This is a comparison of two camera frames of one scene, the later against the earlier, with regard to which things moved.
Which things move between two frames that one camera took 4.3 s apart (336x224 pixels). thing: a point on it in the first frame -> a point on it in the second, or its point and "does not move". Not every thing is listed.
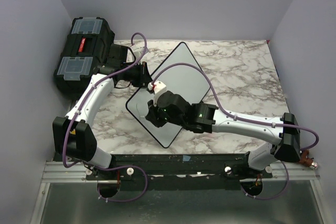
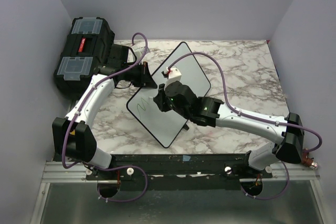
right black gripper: (152, 115) -> (160, 98)
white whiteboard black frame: (180, 72) does not move
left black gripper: (144, 77) does not move
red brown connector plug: (305, 160) does not move
